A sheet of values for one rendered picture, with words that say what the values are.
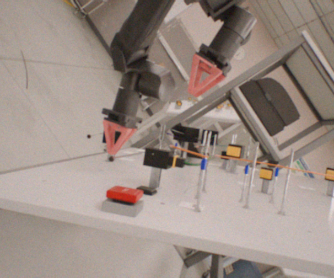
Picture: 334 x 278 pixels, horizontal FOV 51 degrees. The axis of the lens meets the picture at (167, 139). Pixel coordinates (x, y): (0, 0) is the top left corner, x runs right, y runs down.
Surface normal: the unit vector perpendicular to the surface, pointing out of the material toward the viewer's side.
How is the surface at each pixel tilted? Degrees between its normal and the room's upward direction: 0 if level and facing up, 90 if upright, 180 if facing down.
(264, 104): 90
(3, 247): 0
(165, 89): 55
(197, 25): 90
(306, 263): 90
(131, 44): 132
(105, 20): 90
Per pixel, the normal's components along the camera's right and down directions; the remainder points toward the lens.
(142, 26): -0.54, 0.48
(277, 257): -0.16, 0.03
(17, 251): 0.84, -0.53
